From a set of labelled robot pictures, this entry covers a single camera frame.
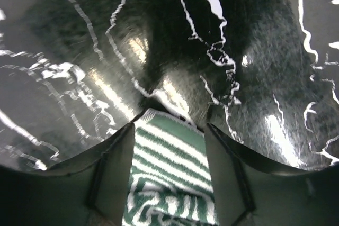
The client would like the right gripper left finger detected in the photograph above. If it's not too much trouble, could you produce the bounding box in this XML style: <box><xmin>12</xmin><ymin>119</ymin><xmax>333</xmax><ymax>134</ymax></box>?
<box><xmin>1</xmin><ymin>123</ymin><xmax>135</xmax><ymax>225</ymax></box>

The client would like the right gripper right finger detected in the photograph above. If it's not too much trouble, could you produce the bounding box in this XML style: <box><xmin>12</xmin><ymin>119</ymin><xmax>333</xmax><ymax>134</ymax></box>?
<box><xmin>204</xmin><ymin>124</ymin><xmax>338</xmax><ymax>225</ymax></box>

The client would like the green white striped towel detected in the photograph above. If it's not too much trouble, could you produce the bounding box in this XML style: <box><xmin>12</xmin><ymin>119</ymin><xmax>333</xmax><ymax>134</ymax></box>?
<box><xmin>122</xmin><ymin>109</ymin><xmax>219</xmax><ymax>225</ymax></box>

